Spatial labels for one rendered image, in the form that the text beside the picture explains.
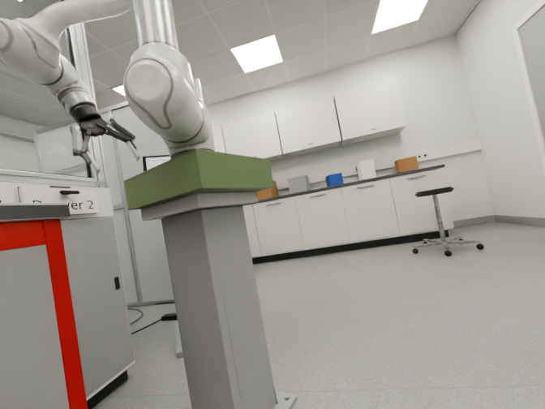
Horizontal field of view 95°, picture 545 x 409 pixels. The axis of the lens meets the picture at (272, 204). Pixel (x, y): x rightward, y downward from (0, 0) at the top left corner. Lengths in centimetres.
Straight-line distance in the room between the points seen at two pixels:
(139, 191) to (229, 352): 55
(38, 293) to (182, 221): 39
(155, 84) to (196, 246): 44
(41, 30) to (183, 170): 54
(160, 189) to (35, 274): 33
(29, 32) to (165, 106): 44
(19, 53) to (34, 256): 57
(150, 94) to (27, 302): 46
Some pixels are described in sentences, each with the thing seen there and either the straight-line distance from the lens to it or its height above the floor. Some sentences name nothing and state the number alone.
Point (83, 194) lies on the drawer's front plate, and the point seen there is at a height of 90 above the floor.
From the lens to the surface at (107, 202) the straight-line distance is 150.
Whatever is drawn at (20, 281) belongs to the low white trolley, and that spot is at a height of 63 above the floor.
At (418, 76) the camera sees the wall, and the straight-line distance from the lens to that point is 478.
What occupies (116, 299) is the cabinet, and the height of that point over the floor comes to 40.
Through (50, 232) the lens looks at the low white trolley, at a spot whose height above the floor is 71.
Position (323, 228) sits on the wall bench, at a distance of 346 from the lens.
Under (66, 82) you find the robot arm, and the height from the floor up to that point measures 119.
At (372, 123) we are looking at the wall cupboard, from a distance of 402.
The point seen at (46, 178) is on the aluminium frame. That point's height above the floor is 97.
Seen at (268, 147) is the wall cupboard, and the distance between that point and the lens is 400.
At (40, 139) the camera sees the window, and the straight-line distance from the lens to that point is 143.
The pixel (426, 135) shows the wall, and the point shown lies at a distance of 453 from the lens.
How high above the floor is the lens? 67
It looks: 2 degrees up
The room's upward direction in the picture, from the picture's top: 10 degrees counter-clockwise
